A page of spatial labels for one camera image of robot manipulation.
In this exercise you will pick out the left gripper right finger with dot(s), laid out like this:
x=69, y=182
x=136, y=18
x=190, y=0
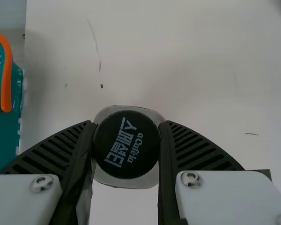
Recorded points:
x=196, y=154

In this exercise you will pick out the teal shopping basket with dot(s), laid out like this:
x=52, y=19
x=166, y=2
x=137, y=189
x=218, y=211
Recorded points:
x=2, y=131

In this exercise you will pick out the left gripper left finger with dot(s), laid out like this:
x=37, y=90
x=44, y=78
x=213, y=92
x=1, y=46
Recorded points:
x=56, y=152

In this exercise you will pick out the dark coffee bottle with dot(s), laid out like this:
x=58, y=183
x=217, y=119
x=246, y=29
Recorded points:
x=126, y=145

